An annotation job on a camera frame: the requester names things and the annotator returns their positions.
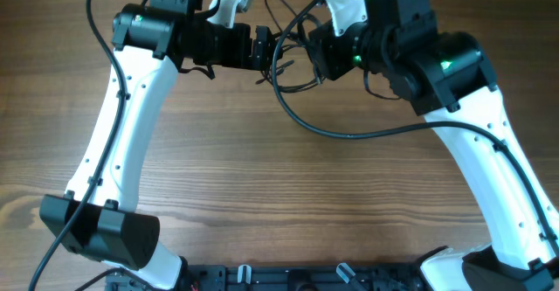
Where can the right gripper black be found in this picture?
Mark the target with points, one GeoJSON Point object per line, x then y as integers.
{"type": "Point", "coordinates": [318, 50]}

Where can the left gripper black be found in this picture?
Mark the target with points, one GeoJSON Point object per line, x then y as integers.
{"type": "Point", "coordinates": [240, 58]}

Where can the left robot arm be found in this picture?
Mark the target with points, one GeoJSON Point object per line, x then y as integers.
{"type": "Point", "coordinates": [97, 217]}

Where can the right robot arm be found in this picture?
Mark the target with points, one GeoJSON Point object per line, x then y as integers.
{"type": "Point", "coordinates": [450, 83]}

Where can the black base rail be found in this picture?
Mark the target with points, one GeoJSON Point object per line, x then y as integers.
{"type": "Point", "coordinates": [376, 277]}

